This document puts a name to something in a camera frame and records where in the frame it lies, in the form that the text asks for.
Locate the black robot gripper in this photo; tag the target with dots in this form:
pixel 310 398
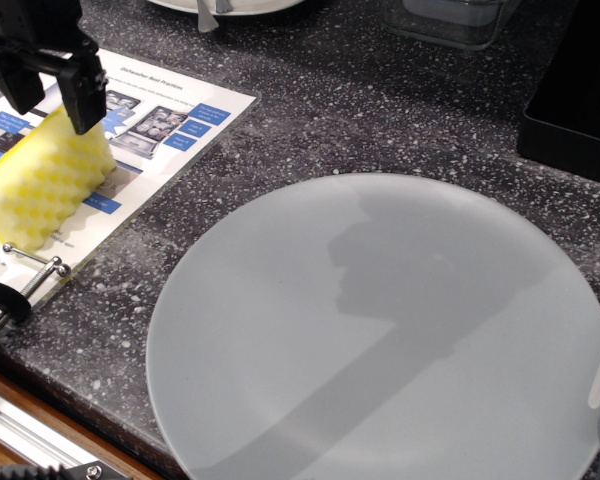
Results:
pixel 45 36

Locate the yellow textured sponge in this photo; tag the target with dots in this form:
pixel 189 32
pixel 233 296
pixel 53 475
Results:
pixel 47 175

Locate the white plate at back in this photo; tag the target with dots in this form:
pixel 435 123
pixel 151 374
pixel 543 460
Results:
pixel 238 7

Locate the round grey plate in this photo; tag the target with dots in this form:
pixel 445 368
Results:
pixel 375 326

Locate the laminated dishwasher instruction sheet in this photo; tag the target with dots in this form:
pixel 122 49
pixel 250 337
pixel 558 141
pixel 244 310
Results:
pixel 158 121

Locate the black metal screw clamp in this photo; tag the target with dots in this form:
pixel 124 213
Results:
pixel 15 305

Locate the wooden table edge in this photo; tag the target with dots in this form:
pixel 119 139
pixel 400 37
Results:
pixel 74 431

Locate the clear glass food container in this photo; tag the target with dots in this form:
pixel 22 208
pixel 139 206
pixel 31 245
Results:
pixel 468 25

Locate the black plastic tray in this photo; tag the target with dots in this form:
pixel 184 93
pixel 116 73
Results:
pixel 560 126

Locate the aluminium extrusion rail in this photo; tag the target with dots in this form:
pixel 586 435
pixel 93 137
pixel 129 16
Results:
pixel 47 449

